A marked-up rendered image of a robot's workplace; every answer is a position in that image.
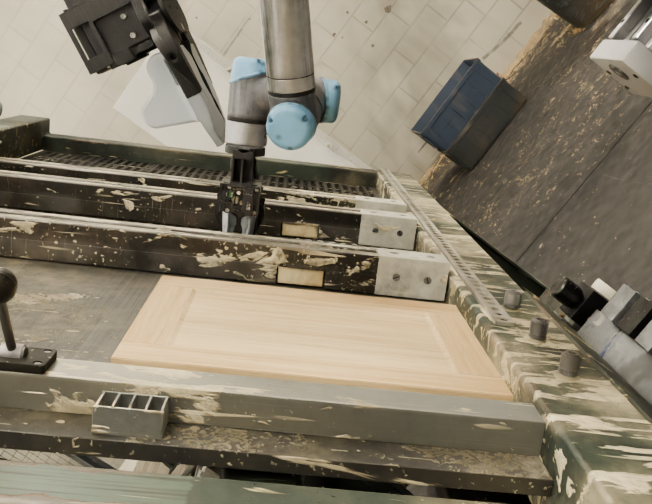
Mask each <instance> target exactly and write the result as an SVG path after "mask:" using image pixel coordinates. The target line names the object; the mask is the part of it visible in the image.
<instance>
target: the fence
mask: <svg viewBox="0 0 652 504"><path fill-rule="evenodd" d="M102 391H113V392H124V393H135V394H145V395H156V396H167V397H170V399H169V413H168V422H174V423H185V424H196V425H207V426H218V427H229V428H240V429H251V430H262V431H273V432H284V433H294V434H305V435H316V436H327V437H338V438H349V439H360V440H371V441H382V442H393V443H404V444H415V445H426V446H437V447H448V448H458V449H469V450H480V451H491V452H502V453H513V454H524V455H535V456H539V455H540V450H541V445H542V440H543V435H544V429H545V424H546V422H545V421H544V419H543V418H542V416H541V415H540V413H539V412H538V411H537V409H536V408H535V406H534V405H533V404H532V403H522V402H511V401H501V400H490V399H480V398H469V397H459V396H448V395H438V394H427V393H417V392H407V391H396V390H386V389H375V388H365V387H354V386H344V385H333V384H323V383H312V382H302V381H291V380H281V379H270V378H260V377H249V376H239V375H228V374H218V373H207V372H197V371H187V370H176V369H166V368H155V367H145V366H134V365H124V364H113V363H103V362H92V361H82V360H71V359H61V358H56V360H55V361H54V362H53V363H52V365H51V366H50V367H49V368H48V370H47V371H46V372H45V373H44V374H33V373H22V372H11V371H1V370H0V407H10V408H21V409H32V410H43V411H54V412H65V413H76V414H87V415H93V405H95V404H96V402H97V401H98V399H99V397H100V396H101V394H102Z"/></svg>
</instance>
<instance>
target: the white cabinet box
mask: <svg viewBox="0 0 652 504"><path fill-rule="evenodd" d="M190 33H191V32H190ZM191 35H192V37H193V39H194V41H195V43H196V45H197V47H198V50H199V52H200V54H201V56H202V59H203V61H204V64H205V66H206V68H207V71H208V73H209V76H210V78H211V80H212V83H213V87H214V89H215V91H216V94H217V97H218V99H219V102H220V105H221V108H222V111H223V114H224V117H225V119H227V111H228V100H229V88H230V84H229V81H230V79H231V72H232V63H231V62H229V61H228V60H227V59H225V58H224V57H223V56H221V55H220V54H219V53H217V52H216V51H215V50H213V49H212V48H211V47H210V46H208V45H207V44H206V43H204V42H203V41H202V40H200V39H199V38H198V37H196V36H195V35H194V34H192V33H191ZM159 52H160V51H159V50H158V48H157V49H154V50H152V51H151V52H150V53H149V56H147V58H146V59H145V61H144V62H143V64H142V65H141V67H140V68H139V69H138V71H137V72H136V74H135V75H134V77H133V78H132V80H131V81H130V83H129V84H128V86H127V87H126V89H125V90H124V92H123V93H122V95H121V96H120V98H119V99H118V101H117V102H116V104H115V105H114V106H113V108H114V109H116V110H117V111H118V112H120V113H121V114H123V115H124V116H125V117H127V118H128V119H130V120H131V121H132V122H134V123H135V124H136V125H138V126H139V127H141V128H142V129H143V130H145V131H146V132H148V133H149V134H150V135H152V136H153V137H155V138H156V139H157V140H159V141H160V142H161V143H163V144H164V145H166V146H168V147H177V148H186V149H195V150H204V151H213V152H222V153H227V152H225V145H226V144H227V143H226V142H225V143H224V144H223V145H221V146H219V147H217V146H216V144H215V143H214V142H213V140H212V139H211V137H210V136H209V135H208V133H207V132H206V130H205V128H204V127H203V125H202V124H201V122H192V123H186V124H180V125H175V126H169V127H164V128H158V129H156V128H152V127H150V126H148V125H147V124H146V123H145V122H144V120H143V118H142V115H141V109H142V107H143V105H144V104H145V103H146V101H147V100H148V99H149V97H150V96H151V95H152V93H153V90H154V86H153V83H152V81H151V79H150V77H149V75H148V72H147V62H148V60H149V58H150V57H151V56H152V55H153V54H155V53H159ZM266 136H267V145H266V146H265V147H264V148H265V156H262V157H266V158H275V159H284V160H293V161H302V162H311V163H320V164H329V165H338V166H347V167H356V168H365V169H371V168H370V167H369V166H367V165H366V164H365V163H363V162H362V161H361V160H359V159H358V158H357V157H356V156H354V155H353V154H352V153H350V152H349V151H348V150H346V149H345V148H344V147H342V146H341V145H340V144H338V143H337V142H336V141H334V140H333V139H332V138H330V137H329V136H328V135H326V134H325V133H324V132H322V131H321V130H320V129H318V128H317V129H316V133H315V135H314V136H313V138H312V139H311V140H310V141H309V142H308V143H307V144H306V145H305V146H304V147H302V148H300V149H297V150H292V151H291V150H285V149H282V148H279V147H278V146H276V145H275V144H274V143H273V142H272V141H271V140H270V138H269V136H268V135H266Z"/></svg>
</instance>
